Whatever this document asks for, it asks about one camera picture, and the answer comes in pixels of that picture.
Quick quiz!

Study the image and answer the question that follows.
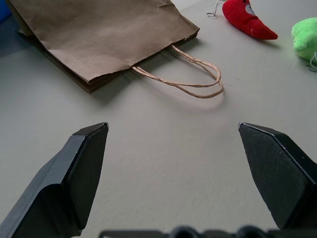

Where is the brown paper bag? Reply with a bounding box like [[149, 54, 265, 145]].
[[5, 0, 224, 99]]

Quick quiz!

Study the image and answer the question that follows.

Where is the green plush toy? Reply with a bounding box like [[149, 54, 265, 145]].
[[291, 17, 317, 73]]

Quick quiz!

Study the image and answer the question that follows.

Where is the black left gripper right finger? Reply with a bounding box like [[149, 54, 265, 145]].
[[237, 121, 317, 230]]

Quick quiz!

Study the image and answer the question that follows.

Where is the blue object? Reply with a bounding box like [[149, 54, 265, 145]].
[[0, 0, 12, 23]]

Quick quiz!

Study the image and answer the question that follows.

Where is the red plush chili toy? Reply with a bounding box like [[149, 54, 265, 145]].
[[206, 0, 279, 41]]

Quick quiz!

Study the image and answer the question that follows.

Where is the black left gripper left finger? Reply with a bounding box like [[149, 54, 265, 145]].
[[0, 122, 109, 238]]

